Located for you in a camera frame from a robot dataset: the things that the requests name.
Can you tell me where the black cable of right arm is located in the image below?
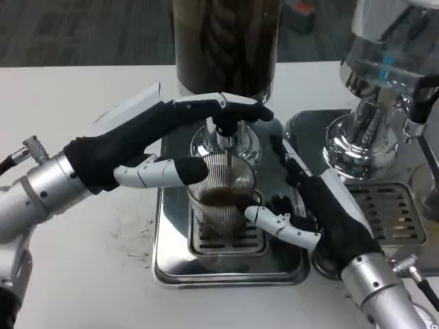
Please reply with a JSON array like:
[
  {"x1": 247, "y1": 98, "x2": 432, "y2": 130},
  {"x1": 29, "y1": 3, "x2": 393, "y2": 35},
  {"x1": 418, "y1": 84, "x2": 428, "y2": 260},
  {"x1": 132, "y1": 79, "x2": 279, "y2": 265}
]
[{"x1": 392, "y1": 255, "x2": 439, "y2": 309}]

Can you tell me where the black box with red label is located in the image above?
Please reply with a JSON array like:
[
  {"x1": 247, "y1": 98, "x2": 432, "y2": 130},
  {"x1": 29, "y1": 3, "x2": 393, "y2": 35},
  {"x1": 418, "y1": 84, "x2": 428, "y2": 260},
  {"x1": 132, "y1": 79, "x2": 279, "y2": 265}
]
[{"x1": 286, "y1": 0, "x2": 315, "y2": 35}]

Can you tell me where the steel drip tray grid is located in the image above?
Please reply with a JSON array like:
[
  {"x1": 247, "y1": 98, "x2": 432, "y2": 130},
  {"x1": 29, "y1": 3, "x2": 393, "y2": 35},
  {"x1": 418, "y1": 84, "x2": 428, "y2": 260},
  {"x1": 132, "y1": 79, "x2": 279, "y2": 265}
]
[
  {"x1": 189, "y1": 219, "x2": 269, "y2": 256},
  {"x1": 346, "y1": 183, "x2": 428, "y2": 246}
]

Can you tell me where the dark drink dispenser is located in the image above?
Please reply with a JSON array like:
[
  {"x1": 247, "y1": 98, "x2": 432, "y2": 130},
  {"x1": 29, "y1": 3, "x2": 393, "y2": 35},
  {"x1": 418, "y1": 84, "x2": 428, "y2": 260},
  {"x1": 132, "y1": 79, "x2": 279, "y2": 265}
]
[{"x1": 171, "y1": 0, "x2": 284, "y2": 169}]

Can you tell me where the black tap of dark dispenser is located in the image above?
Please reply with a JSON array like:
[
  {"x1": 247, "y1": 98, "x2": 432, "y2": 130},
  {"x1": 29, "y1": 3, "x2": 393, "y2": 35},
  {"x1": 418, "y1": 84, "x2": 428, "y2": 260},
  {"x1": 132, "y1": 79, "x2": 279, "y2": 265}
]
[{"x1": 211, "y1": 114, "x2": 241, "y2": 147}]

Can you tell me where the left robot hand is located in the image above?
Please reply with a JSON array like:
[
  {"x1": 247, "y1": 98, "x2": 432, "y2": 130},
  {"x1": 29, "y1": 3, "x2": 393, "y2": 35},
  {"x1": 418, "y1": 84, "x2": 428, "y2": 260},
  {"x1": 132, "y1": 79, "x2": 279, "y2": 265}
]
[{"x1": 63, "y1": 81, "x2": 275, "y2": 196}]

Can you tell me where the clear drink dispenser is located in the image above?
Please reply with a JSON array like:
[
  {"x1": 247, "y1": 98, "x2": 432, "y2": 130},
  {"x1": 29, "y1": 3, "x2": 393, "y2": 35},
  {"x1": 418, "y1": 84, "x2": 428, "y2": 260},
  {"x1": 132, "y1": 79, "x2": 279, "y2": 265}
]
[{"x1": 322, "y1": 0, "x2": 439, "y2": 181}]

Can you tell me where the steel drip tray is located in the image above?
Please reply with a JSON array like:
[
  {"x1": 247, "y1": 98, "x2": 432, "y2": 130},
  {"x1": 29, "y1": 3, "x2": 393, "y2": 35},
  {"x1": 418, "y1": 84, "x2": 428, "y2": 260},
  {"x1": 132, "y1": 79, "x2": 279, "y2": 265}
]
[
  {"x1": 284, "y1": 109, "x2": 439, "y2": 280},
  {"x1": 150, "y1": 119, "x2": 311, "y2": 287}
]

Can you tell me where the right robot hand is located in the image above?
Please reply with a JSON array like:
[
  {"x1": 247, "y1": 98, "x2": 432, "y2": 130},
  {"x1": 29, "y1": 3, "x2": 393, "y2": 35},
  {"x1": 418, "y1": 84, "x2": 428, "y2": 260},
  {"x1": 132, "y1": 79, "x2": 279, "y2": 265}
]
[{"x1": 244, "y1": 134, "x2": 384, "y2": 280}]

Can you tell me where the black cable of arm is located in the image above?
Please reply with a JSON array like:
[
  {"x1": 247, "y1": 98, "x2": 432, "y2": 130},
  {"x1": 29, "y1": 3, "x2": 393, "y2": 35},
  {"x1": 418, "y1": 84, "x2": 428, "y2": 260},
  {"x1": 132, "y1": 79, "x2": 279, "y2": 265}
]
[
  {"x1": 392, "y1": 255, "x2": 439, "y2": 309},
  {"x1": 0, "y1": 135, "x2": 51, "y2": 176}
]

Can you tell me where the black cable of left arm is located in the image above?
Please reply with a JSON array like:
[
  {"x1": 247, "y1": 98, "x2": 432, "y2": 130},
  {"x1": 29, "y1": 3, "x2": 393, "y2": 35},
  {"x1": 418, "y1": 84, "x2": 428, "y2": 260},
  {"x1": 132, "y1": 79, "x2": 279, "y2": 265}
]
[{"x1": 0, "y1": 135, "x2": 51, "y2": 176}]

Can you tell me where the black tap of clear dispenser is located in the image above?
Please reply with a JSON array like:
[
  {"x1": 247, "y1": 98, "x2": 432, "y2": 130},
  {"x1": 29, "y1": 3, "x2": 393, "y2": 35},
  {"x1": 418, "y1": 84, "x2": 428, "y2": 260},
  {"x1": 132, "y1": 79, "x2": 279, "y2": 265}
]
[{"x1": 404, "y1": 73, "x2": 439, "y2": 143}]

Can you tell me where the clear ribbed glass cup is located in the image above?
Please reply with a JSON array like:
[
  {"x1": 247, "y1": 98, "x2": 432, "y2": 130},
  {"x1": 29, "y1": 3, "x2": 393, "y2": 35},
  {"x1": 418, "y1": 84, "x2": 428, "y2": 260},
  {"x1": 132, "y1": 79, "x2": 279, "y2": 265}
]
[{"x1": 186, "y1": 153, "x2": 262, "y2": 231}]

